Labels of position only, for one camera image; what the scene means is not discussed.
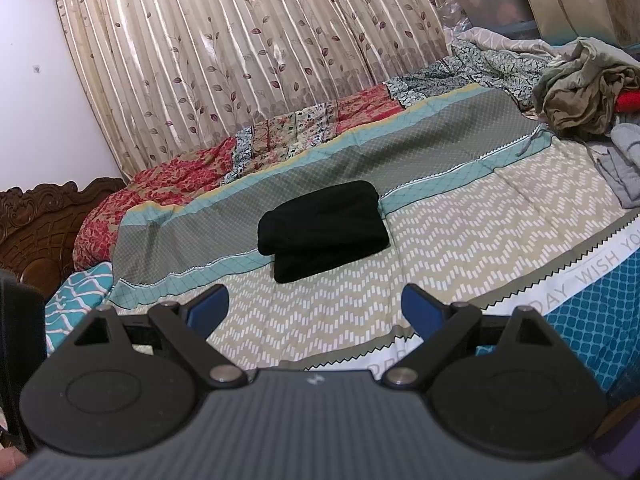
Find black pants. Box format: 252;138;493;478
257;180;390;284

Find teal white patterned pillow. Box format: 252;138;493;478
44;261;113;354

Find patterned teal beige bedsheet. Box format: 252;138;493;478
106;81;640;401

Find red floral quilt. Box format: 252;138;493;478
73;84;402;270

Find carved wooden headboard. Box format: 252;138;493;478
0;178;125;299

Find grey folded garment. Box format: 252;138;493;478
588;122;640;209

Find olive crumpled clothes pile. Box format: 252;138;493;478
532;37;639;141

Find black white floral blanket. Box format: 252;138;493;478
385;27;556;112

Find beige leaf print curtain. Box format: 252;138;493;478
56;0;447;177

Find red cloth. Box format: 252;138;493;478
615;89;640;114

